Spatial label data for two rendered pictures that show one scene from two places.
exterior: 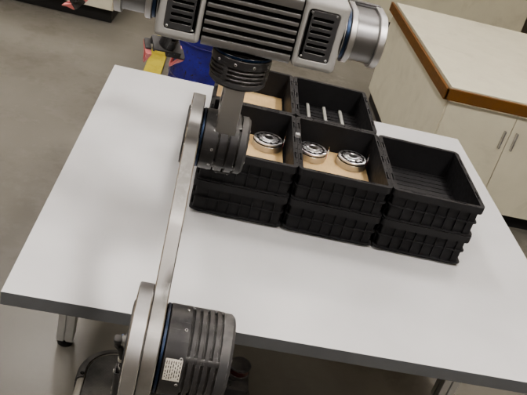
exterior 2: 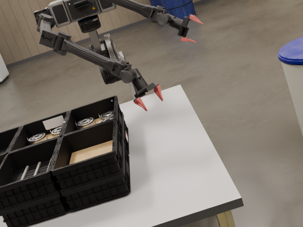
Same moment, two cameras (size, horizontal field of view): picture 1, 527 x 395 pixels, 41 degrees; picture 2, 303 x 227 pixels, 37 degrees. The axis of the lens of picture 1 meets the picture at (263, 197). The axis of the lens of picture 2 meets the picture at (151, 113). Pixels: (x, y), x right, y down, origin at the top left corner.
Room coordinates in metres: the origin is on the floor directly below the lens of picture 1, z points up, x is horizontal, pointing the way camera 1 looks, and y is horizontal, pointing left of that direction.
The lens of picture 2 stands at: (4.40, 0.81, 1.71)
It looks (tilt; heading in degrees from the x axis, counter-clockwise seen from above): 20 degrees down; 190
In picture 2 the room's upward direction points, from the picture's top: 19 degrees counter-clockwise
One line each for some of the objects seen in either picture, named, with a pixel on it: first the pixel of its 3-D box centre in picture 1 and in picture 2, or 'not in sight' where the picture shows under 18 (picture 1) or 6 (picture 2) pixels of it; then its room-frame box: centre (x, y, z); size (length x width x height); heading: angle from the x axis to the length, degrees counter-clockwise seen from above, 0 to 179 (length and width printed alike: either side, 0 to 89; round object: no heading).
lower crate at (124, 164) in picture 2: not in sight; (98, 173); (2.47, 0.14, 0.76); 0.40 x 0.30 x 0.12; 7
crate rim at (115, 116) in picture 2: (251, 132); (91, 115); (2.07, 0.09, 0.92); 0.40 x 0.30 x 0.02; 7
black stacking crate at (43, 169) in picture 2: (328, 117); (31, 173); (2.51, -0.16, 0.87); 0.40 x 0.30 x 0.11; 7
